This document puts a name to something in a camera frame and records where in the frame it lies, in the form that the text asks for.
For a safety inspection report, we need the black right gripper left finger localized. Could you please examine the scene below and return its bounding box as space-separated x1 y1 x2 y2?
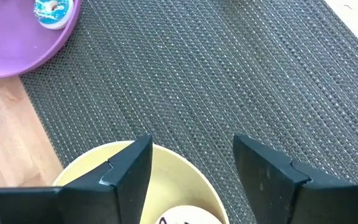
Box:
0 134 154 224

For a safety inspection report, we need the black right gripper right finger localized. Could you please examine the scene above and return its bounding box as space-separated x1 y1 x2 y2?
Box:
232 134 358 224

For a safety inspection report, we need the white frosted donut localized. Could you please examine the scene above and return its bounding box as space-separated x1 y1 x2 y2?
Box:
154 205 224 224

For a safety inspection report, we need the blue frosted donut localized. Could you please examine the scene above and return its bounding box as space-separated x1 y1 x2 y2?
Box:
33 0 75 30

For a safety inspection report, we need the pale yellow plate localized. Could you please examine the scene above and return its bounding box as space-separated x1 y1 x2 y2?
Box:
52 140 231 224

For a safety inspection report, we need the grey woven placemat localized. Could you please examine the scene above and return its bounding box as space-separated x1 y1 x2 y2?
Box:
19 0 358 224

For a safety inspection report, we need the purple plastic plate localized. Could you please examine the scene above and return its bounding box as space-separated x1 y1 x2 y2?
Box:
0 0 83 78

